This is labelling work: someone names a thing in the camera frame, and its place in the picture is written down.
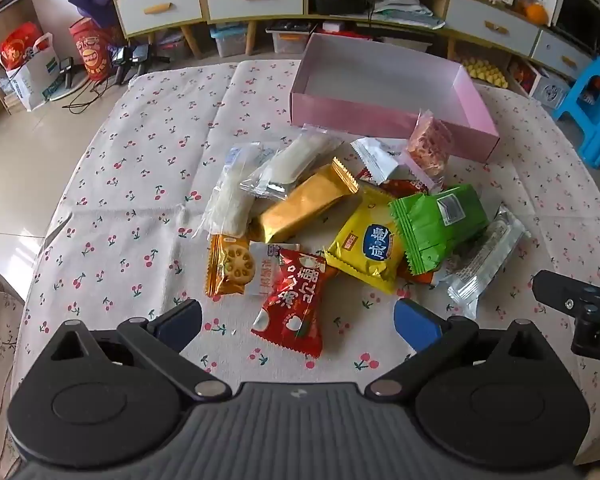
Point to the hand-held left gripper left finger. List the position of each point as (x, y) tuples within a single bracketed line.
[(180, 324)]

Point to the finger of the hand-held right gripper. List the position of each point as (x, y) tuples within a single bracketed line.
[(560, 290)]

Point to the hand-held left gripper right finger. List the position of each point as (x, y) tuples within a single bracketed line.
[(416, 325)]

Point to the small orange snack packet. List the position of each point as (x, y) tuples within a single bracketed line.
[(416, 276)]

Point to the orange lotus root snack packet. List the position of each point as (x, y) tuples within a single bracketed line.
[(232, 265)]

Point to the silver clear snack packet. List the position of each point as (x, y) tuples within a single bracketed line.
[(485, 260)]

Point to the yellow snack packet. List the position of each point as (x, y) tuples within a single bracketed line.
[(367, 245)]

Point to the green snack packet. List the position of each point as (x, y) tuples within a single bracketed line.
[(440, 220)]

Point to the red snack packet white circles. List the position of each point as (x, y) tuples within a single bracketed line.
[(292, 300)]

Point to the red snack packet white flowers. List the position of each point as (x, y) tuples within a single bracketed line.
[(405, 187)]

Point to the clear packet shredded white snack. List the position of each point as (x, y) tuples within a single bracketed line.
[(230, 195)]

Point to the gold snack packet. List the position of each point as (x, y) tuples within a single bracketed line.
[(305, 200)]

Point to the white snack packet black print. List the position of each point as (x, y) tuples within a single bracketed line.
[(377, 157)]

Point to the pink cracker clear packet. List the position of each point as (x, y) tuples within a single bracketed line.
[(427, 145)]

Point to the clear packet white rice cake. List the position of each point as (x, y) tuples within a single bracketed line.
[(300, 157)]

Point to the pink cardboard box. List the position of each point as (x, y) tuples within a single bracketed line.
[(380, 67)]

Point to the cherry print tablecloth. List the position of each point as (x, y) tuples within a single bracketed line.
[(145, 200)]

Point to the blue plastic stool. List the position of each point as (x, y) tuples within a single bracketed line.
[(597, 110)]

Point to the white printed box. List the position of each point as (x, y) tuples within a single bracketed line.
[(550, 90)]

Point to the yellow egg tray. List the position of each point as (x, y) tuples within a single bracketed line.
[(485, 70)]

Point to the black microwave oven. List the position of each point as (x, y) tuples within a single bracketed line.
[(582, 20)]

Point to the orange fruit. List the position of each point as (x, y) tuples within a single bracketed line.
[(536, 14)]

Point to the black devices on stands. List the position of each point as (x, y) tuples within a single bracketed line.
[(130, 60)]

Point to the white paper bag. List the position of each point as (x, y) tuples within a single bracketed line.
[(32, 82)]

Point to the red cylindrical gift bag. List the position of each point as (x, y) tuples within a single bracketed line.
[(92, 50)]

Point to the clear storage bin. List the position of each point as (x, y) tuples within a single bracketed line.
[(230, 40), (290, 37)]

